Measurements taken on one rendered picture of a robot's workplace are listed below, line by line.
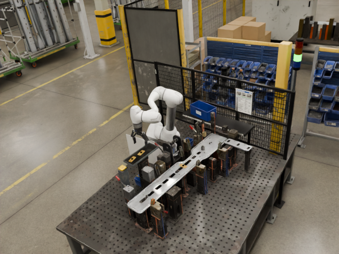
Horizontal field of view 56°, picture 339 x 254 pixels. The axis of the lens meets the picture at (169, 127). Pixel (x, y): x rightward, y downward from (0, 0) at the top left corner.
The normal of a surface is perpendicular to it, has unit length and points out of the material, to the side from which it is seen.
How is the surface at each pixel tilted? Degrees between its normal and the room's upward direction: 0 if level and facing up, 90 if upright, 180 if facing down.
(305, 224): 0
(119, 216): 0
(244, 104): 90
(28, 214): 0
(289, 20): 90
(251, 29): 90
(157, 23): 89
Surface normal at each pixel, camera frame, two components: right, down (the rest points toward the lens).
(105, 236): -0.09, -0.85
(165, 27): -0.55, 0.47
